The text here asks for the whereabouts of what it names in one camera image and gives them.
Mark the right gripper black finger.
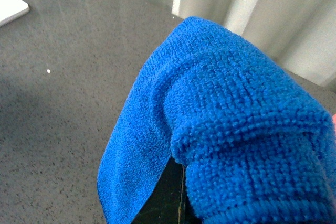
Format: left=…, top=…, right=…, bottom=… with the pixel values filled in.
left=133, top=158, right=200, bottom=224

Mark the blue microfiber cloth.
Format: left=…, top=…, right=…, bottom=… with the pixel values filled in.
left=97, top=17, right=335, bottom=223

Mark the white pleated curtain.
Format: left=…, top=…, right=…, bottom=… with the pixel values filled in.
left=147, top=0, right=335, bottom=90

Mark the white towel rack stand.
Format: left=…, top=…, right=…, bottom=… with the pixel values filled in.
left=0, top=0, right=30, bottom=27

